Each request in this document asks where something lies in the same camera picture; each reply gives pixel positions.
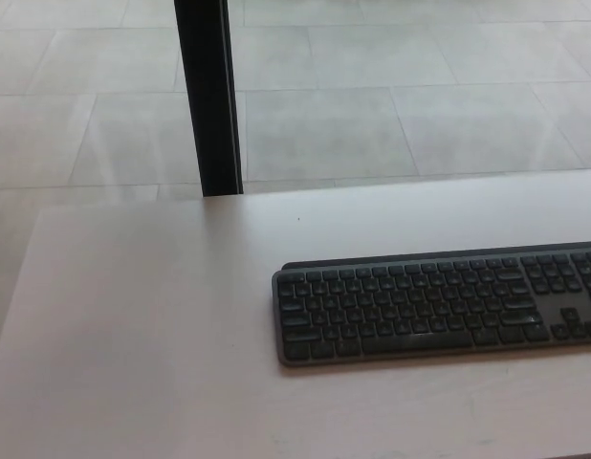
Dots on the black metal post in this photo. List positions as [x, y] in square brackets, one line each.
[207, 95]

